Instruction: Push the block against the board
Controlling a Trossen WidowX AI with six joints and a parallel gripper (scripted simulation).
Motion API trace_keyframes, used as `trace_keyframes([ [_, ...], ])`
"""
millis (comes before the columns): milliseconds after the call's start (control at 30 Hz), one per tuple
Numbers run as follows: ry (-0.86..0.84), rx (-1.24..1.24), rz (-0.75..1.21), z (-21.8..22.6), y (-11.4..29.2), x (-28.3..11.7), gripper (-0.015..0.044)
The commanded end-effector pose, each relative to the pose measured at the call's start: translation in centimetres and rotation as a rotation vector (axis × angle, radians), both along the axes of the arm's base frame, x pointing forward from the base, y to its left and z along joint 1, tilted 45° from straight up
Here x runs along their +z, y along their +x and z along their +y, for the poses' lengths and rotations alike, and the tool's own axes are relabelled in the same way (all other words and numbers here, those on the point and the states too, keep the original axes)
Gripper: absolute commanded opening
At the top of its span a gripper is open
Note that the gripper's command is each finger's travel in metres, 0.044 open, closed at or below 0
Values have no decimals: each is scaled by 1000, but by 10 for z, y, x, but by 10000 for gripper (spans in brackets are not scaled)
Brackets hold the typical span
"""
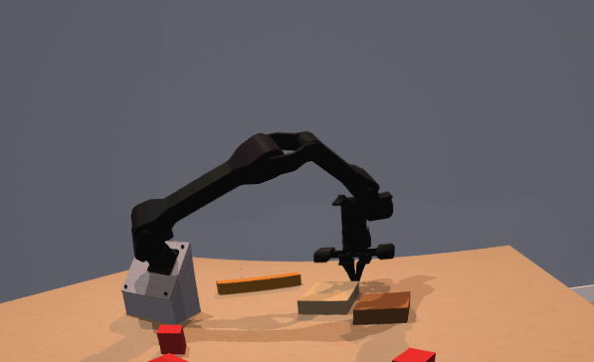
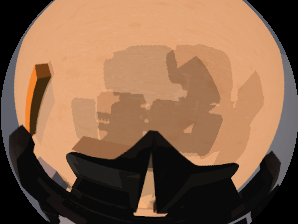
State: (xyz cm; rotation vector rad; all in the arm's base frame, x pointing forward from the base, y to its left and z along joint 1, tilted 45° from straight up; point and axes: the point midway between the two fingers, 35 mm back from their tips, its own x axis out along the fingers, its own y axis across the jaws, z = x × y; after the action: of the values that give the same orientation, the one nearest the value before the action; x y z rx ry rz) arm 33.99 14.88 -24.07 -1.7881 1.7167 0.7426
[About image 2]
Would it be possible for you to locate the orange long flat bar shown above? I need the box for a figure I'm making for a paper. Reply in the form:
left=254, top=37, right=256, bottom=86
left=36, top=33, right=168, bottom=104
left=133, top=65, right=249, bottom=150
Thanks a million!
left=25, top=63, right=52, bottom=136

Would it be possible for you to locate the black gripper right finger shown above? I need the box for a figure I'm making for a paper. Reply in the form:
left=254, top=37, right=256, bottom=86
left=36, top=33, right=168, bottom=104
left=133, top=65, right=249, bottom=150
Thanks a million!
left=152, top=131, right=239, bottom=214

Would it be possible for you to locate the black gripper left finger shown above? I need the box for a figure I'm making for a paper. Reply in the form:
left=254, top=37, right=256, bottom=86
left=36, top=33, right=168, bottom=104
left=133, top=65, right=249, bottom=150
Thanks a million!
left=65, top=131, right=153, bottom=212

